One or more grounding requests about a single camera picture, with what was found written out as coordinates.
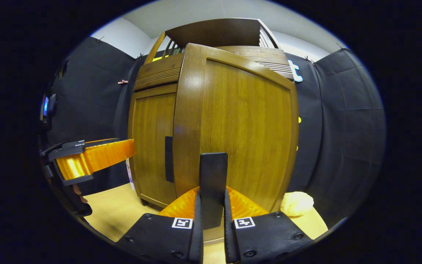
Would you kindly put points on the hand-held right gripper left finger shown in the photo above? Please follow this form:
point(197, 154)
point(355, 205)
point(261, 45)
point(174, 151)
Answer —
point(197, 234)

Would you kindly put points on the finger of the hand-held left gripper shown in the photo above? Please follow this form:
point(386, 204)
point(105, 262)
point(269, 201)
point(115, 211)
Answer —
point(68, 149)
point(104, 156)

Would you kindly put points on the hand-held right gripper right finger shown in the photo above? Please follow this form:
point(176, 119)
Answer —
point(228, 238)

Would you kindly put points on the wooden shoe cabinet door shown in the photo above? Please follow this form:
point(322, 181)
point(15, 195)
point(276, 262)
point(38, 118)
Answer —
point(152, 139)
point(240, 128)

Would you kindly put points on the wooden double-door shoe cabinet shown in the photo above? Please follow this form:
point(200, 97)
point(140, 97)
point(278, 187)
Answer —
point(156, 75)

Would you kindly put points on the blue-grey spine book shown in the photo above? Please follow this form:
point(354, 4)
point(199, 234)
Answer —
point(129, 174)

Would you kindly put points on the cream plush item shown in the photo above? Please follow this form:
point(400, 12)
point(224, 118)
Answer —
point(297, 203)

